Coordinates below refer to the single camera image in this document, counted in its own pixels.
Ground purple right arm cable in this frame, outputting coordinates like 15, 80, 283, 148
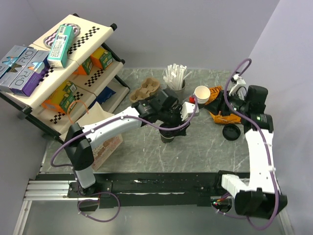
216, 58, 282, 231

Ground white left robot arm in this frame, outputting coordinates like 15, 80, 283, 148
65, 89, 199, 197

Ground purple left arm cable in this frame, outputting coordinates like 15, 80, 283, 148
50, 99, 199, 223

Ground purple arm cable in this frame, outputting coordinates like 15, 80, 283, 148
216, 58, 282, 231
50, 99, 199, 223

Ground orange green box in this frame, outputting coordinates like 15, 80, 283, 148
90, 47, 113, 70
73, 57, 93, 75
41, 81, 77, 114

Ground teal product box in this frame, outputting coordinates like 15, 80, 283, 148
47, 25, 74, 69

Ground purple R+O box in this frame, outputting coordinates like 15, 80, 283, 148
9, 50, 50, 97

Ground orange green box upper left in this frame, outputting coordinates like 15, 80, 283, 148
73, 57, 93, 75

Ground orange green box upper right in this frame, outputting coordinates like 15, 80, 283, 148
90, 47, 113, 70

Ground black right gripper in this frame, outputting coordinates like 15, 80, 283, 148
204, 90, 249, 117

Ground orange green box lower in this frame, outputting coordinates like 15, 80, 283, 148
41, 81, 77, 114

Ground purple wavy pouch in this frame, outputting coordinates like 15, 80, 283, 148
43, 23, 82, 48

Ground orange potato chips bag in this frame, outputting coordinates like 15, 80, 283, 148
204, 85, 243, 124

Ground silver R+O box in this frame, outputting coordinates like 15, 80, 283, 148
0, 45, 28, 93

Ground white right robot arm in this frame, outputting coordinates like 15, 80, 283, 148
206, 85, 288, 219

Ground grey straw holder cup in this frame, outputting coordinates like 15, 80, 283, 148
168, 79, 186, 98

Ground white wrapped straws bundle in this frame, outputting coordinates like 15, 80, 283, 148
163, 63, 191, 91

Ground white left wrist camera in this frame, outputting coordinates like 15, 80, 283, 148
180, 96, 200, 121

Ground blue snack bag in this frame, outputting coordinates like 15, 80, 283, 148
95, 86, 116, 104

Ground brown cardboard cup carrier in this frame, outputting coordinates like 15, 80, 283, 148
129, 77, 160, 103

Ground cream tiered display shelf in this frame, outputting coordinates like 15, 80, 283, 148
0, 14, 130, 142

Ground stack of paper cups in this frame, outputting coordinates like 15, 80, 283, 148
194, 86, 211, 104

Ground brown paper takeout bag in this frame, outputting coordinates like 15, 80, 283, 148
76, 102, 123, 171

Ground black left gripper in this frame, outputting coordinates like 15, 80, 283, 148
159, 104, 191, 137

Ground black paper coffee cup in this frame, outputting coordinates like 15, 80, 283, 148
159, 130, 175, 144

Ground black plastic cup lid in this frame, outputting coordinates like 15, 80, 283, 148
222, 124, 241, 141

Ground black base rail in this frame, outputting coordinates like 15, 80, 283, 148
67, 171, 235, 209

